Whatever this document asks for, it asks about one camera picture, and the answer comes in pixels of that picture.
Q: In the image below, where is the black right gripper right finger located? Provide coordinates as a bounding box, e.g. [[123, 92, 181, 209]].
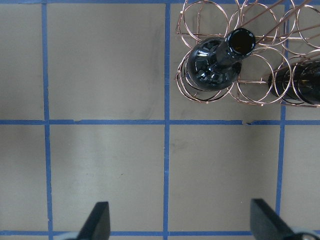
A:
[[249, 198, 320, 240]]

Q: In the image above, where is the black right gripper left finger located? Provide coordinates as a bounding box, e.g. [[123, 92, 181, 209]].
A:
[[56, 201, 111, 240]]

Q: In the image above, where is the dark bottle in basket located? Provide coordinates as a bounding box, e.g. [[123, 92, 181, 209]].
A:
[[267, 58, 320, 105], [187, 28, 256, 91]]

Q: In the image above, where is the copper wire wine basket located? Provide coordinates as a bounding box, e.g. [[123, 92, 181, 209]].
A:
[[175, 0, 320, 108]]

